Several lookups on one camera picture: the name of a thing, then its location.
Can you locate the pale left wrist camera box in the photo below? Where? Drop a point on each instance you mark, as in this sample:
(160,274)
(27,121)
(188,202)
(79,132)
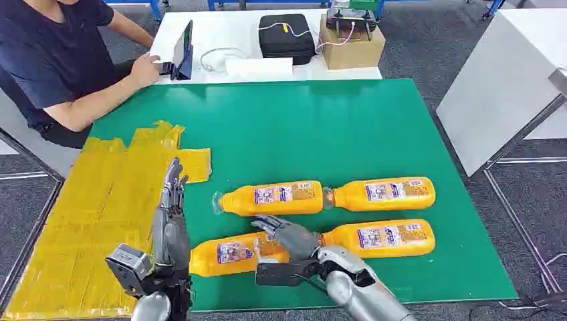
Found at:
(128,266)

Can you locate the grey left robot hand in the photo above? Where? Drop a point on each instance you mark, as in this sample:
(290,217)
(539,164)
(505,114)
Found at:
(170,239)

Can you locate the black zip case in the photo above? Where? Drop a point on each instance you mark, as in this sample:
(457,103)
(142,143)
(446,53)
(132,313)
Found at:
(285,40)

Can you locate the flat white box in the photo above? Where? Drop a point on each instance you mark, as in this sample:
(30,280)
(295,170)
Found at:
(259,68)

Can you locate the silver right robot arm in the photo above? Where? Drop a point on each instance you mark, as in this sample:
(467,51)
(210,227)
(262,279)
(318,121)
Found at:
(363,292)

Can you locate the blue metal frame leg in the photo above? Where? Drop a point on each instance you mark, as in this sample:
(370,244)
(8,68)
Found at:
(156,9)

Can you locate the orange drink bottle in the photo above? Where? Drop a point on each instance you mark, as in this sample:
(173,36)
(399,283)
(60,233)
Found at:
(385,197)
(390,248)
(212,259)
(283,204)

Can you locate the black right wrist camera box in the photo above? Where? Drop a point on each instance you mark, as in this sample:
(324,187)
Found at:
(279,272)

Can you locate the black remote controller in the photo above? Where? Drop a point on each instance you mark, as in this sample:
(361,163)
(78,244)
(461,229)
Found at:
(352,20)

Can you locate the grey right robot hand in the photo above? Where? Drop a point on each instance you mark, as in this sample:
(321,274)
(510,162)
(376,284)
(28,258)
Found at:
(299,241)

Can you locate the green mat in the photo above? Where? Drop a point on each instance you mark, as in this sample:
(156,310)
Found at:
(310,133)

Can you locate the person's right hand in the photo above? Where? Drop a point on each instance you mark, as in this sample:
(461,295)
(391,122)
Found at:
(144,71)

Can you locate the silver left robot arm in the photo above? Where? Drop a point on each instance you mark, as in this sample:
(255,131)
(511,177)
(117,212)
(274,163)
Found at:
(153,308)

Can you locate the person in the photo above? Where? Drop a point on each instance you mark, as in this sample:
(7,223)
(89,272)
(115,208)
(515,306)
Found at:
(48,53)

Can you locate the white side table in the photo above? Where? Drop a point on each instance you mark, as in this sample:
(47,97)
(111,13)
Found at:
(500,88)

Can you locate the cardboard box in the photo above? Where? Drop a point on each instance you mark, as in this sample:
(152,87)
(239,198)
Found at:
(352,53)

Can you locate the dark tablet on stand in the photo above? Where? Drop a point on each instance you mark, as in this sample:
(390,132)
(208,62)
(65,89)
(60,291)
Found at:
(184,55)

